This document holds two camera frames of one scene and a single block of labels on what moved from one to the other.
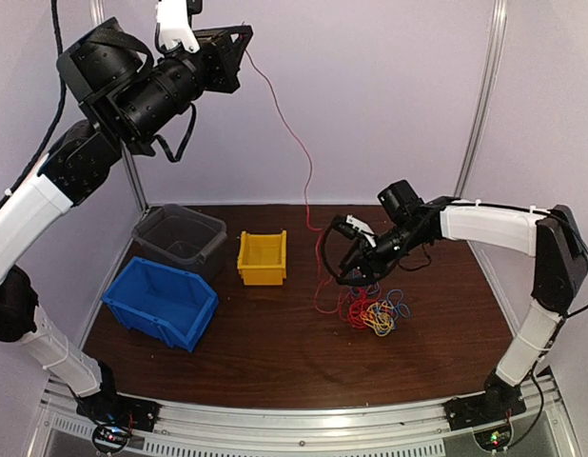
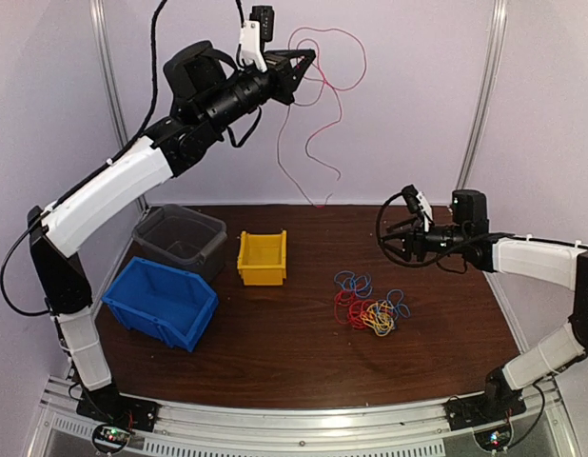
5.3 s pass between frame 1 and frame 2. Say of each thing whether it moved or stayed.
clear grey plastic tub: stayed
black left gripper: moved
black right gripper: moved
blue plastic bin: stayed
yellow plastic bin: stayed
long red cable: moved
